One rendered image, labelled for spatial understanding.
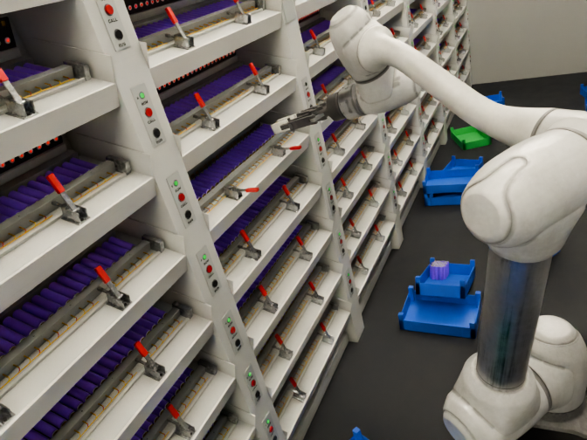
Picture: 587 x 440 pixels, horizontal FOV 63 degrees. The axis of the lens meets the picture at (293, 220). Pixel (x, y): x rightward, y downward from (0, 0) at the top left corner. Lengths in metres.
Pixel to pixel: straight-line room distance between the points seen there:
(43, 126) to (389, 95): 0.78
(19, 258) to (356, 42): 0.80
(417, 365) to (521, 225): 1.28
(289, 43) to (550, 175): 0.97
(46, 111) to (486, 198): 0.69
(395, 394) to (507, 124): 1.16
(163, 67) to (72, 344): 0.57
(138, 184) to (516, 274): 0.71
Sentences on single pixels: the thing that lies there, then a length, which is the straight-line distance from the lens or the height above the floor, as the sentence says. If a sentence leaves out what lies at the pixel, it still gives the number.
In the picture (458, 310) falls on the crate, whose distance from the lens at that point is 2.18.
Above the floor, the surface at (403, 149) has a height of 0.37.
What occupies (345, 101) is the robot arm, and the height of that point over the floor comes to 1.08.
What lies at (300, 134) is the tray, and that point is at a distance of 1.59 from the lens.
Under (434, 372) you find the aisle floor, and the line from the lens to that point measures 1.94.
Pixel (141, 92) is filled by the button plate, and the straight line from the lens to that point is 1.00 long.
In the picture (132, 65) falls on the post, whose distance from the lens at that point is 1.00.
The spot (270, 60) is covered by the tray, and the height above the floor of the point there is 1.18.
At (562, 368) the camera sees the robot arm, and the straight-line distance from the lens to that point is 1.29.
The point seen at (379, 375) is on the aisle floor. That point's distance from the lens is 1.95.
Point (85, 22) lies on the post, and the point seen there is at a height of 1.42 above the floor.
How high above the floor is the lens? 1.42
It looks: 27 degrees down
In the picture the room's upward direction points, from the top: 15 degrees counter-clockwise
